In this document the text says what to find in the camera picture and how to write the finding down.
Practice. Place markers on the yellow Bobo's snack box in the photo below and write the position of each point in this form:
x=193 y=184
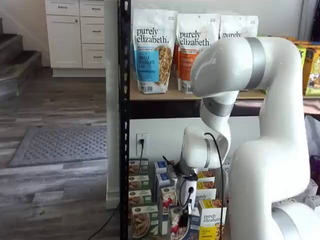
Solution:
x=312 y=75

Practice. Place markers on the white wall outlet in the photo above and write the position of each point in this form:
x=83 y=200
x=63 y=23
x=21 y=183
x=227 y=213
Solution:
x=145 y=150

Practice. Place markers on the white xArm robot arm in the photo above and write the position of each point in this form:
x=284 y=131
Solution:
x=275 y=100

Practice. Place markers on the black metal shelf rack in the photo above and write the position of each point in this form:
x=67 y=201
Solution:
x=124 y=75

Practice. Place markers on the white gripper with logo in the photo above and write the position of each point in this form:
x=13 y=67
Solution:
x=194 y=200

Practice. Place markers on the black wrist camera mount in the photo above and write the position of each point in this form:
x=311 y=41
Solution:
x=172 y=166

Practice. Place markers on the grey wooden stairs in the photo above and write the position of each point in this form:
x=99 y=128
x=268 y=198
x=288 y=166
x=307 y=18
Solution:
x=15 y=57

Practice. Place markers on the orange label granola bag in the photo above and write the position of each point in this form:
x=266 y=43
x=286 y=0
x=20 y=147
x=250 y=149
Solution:
x=185 y=62

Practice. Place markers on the purple bag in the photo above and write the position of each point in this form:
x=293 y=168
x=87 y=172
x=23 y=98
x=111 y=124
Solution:
x=315 y=167

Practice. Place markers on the red label granola bag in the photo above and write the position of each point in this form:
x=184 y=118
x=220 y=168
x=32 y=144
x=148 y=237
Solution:
x=237 y=25

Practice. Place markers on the white drawer cabinet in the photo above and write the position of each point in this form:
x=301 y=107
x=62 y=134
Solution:
x=65 y=40

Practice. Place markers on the wooden shelf board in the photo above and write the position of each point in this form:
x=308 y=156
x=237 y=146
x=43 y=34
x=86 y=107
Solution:
x=172 y=96

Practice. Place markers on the green Bobo's snack box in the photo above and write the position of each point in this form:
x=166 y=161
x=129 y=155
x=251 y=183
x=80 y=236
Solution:
x=302 y=57

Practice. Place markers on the white patterned pantry box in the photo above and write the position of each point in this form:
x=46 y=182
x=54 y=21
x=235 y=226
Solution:
x=227 y=165
x=310 y=203
x=314 y=187

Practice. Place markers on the yellow purely elizabeth box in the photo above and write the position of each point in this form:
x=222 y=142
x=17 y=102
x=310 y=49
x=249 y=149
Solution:
x=212 y=220
x=206 y=185
x=206 y=174
x=205 y=195

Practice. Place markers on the blue label granola bag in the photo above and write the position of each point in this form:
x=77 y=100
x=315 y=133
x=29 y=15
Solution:
x=150 y=62

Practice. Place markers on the green apple cinnamon oatmeal box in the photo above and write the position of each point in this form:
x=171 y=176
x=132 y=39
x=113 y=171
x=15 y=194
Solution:
x=140 y=197
x=138 y=182
x=143 y=222
x=135 y=167

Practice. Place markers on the white plastic bag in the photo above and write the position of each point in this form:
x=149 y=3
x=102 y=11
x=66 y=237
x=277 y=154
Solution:
x=312 y=135

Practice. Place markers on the grey curtain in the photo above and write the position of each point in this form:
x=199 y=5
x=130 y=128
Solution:
x=310 y=20

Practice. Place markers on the grey floor mat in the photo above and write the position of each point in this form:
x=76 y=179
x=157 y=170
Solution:
x=57 y=147

